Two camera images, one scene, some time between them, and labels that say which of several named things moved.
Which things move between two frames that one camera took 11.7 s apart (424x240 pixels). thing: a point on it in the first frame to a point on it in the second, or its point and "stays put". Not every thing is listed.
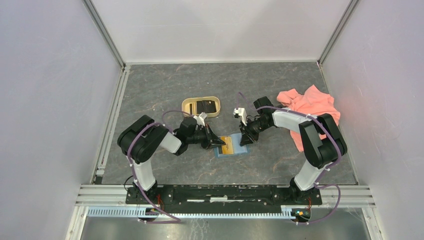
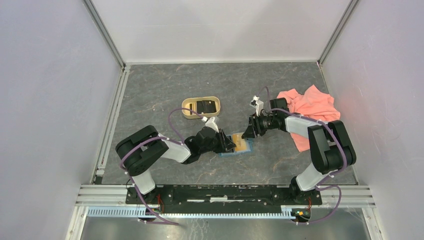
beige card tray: x=210 y=105 stays put
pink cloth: x=314 y=102 stays put
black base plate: x=223 y=197 stays put
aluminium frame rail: x=94 y=195 stays put
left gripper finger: x=216 y=141 to x=229 y=144
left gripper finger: x=210 y=134 to x=223 y=139
